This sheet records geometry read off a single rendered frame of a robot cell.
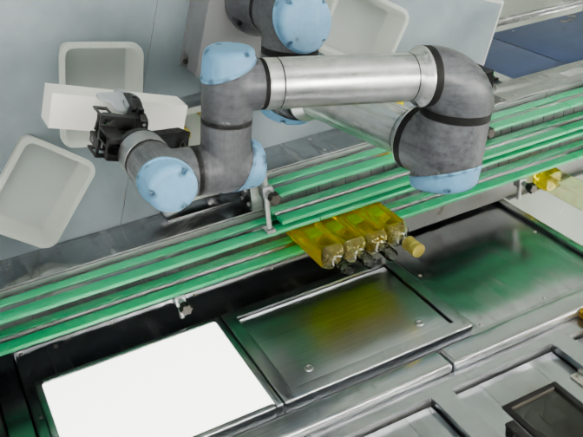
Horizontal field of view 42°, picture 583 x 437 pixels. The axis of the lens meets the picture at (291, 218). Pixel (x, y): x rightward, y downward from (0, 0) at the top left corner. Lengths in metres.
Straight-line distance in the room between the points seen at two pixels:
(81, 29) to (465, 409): 1.10
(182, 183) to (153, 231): 0.75
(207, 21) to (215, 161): 0.61
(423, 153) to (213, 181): 0.36
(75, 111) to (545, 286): 1.19
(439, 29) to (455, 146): 0.90
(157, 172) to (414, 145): 0.45
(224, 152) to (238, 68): 0.12
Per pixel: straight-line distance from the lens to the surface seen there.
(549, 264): 2.05
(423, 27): 2.09
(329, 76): 1.13
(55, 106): 1.35
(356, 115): 1.40
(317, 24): 1.52
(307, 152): 1.89
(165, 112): 1.40
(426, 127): 1.27
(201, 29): 1.68
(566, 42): 2.73
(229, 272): 1.79
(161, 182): 1.06
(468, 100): 1.24
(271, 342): 1.72
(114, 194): 1.84
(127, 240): 1.80
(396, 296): 1.84
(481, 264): 2.03
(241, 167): 1.12
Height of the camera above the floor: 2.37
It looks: 52 degrees down
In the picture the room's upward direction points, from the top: 132 degrees clockwise
